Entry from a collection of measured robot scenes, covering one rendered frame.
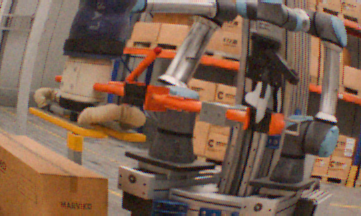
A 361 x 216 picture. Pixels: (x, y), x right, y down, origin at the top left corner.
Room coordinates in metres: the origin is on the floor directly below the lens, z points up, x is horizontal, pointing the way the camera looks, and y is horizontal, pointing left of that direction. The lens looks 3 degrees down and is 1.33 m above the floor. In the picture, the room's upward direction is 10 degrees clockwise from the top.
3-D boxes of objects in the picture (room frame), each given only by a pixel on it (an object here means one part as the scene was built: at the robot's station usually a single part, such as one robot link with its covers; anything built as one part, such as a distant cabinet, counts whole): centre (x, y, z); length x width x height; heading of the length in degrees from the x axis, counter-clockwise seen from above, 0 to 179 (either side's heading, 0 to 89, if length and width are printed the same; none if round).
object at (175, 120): (2.15, 0.00, 1.20); 0.13 x 0.12 x 0.14; 23
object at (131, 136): (1.83, 0.24, 1.15); 0.34 x 0.10 x 0.05; 56
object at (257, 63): (1.43, -0.18, 1.39); 0.09 x 0.08 x 0.12; 55
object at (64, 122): (1.68, 0.35, 1.15); 0.34 x 0.10 x 0.05; 56
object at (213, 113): (1.49, -0.09, 1.25); 0.07 x 0.07 x 0.04; 56
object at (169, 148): (2.14, 0.00, 1.09); 0.15 x 0.15 x 0.10
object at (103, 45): (1.76, 0.29, 1.37); 0.23 x 0.23 x 0.04
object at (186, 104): (1.74, 0.06, 1.25); 0.93 x 0.30 x 0.04; 56
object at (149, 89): (1.61, 0.09, 1.25); 0.10 x 0.08 x 0.06; 146
